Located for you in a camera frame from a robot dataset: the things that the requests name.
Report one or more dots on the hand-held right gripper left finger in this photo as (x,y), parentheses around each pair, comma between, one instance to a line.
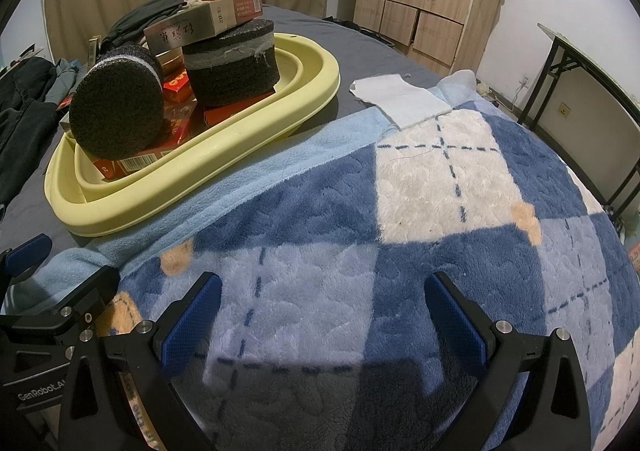
(192,326)

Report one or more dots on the blue plaid blanket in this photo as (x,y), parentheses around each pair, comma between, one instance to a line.
(350,231)

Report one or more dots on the dark brown box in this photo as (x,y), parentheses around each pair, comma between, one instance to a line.
(172,61)

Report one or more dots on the blue grey clothing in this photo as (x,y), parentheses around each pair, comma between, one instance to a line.
(65,78)

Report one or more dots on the grey box with red characters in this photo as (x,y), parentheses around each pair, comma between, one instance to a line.
(190,26)

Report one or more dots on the white cloth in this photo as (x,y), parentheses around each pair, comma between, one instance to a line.
(400,101)

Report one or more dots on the black foam roll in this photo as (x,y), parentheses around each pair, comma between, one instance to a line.
(230,76)
(115,111)

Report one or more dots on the dark gold box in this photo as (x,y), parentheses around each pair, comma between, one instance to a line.
(93,50)

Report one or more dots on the black folding table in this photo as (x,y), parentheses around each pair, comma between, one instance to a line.
(600,76)

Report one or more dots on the yellow plastic basin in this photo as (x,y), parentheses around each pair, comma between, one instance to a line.
(200,156)

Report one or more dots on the flat red box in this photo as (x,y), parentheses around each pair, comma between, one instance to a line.
(220,116)

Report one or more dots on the yellow wall socket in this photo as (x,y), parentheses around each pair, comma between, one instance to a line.
(564,110)

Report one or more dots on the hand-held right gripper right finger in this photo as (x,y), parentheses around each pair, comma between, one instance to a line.
(455,326)

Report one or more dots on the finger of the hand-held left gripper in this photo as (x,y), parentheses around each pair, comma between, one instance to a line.
(97,291)
(27,251)

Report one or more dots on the small red and gold box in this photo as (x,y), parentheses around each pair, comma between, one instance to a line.
(177,88)

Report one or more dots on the red patterned box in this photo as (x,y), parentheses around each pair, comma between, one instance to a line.
(180,123)

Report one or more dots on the orange box with barcode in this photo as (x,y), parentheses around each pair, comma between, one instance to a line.
(107,166)

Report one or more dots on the red box with white label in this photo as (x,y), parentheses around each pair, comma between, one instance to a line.
(247,6)

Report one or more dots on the dark green clothing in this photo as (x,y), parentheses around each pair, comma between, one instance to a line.
(140,18)

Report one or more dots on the black clothing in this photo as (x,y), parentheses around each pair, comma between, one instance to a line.
(25,121)

